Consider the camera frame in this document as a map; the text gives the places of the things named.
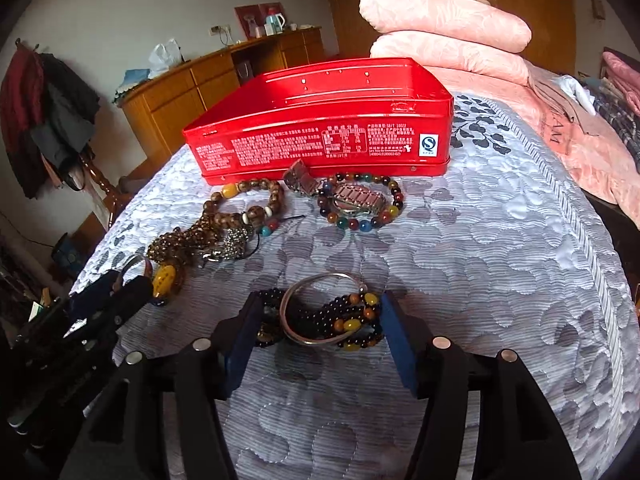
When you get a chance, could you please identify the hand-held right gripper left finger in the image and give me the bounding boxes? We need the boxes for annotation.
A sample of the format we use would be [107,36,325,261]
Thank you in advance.
[60,291,266,480]

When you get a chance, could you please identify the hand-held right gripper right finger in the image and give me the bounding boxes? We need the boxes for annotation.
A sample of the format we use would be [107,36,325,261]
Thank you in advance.
[381,290,583,480]

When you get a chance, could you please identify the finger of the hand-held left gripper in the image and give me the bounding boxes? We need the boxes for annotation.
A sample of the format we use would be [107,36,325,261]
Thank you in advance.
[70,271,122,311]
[66,276,154,344]

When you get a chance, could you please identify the amber pendant necklace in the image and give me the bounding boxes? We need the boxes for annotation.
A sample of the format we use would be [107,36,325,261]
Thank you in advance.
[122,254,185,307]

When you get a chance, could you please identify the black and yellow bead bracelet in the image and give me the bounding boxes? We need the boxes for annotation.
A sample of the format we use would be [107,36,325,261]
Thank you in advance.
[255,287,387,354]

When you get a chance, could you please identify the silver bangle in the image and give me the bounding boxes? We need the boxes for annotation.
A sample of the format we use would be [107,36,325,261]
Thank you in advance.
[279,272,369,346]

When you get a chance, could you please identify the brown bead necklace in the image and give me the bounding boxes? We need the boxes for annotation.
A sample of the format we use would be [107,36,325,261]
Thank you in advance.
[146,210,226,267]

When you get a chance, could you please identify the rhinestone bracelet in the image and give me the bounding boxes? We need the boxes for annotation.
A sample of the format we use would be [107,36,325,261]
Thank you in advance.
[202,225,257,264]

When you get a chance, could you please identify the multicoloured bead bracelet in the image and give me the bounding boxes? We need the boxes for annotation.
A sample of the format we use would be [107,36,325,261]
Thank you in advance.
[317,171,405,232]

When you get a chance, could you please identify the wooden bead bracelet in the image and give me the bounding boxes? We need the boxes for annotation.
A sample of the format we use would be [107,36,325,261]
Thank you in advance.
[202,177,307,256]

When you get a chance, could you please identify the metal band wristwatch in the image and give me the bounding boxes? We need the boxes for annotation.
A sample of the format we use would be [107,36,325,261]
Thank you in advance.
[282,159,388,219]

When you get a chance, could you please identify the red tin box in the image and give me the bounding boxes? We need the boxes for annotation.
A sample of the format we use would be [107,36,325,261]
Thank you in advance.
[182,56,455,186]

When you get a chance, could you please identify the wooden coat rack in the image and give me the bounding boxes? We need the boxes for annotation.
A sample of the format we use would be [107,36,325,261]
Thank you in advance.
[75,145,132,231]

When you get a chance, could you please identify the hanging dark clothes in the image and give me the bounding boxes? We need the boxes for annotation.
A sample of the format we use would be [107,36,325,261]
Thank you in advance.
[0,40,102,201]

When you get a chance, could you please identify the wooden sideboard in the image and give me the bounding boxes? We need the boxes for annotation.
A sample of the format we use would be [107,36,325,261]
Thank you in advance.
[121,26,326,171]

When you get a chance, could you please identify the blue cloth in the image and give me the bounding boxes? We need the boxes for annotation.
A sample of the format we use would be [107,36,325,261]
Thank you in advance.
[114,69,151,103]

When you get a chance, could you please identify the white plastic bag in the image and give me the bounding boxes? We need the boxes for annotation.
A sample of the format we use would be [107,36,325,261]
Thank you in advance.
[149,38,182,72]

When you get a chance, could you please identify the pink duvet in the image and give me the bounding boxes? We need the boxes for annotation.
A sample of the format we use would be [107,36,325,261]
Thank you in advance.
[425,57,640,207]

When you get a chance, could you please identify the taupe lettered cloth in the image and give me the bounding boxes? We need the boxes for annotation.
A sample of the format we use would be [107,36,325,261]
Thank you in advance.
[530,72,601,157]

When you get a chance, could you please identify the folded pink quilt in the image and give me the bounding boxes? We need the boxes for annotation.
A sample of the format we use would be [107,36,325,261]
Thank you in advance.
[370,30,531,86]
[359,0,533,54]

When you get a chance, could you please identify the plaid cloth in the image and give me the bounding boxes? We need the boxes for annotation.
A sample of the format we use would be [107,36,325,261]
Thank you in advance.
[592,80,640,172]

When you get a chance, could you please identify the folded pink cloth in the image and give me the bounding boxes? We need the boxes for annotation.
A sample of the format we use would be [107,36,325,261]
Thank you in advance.
[602,50,640,92]

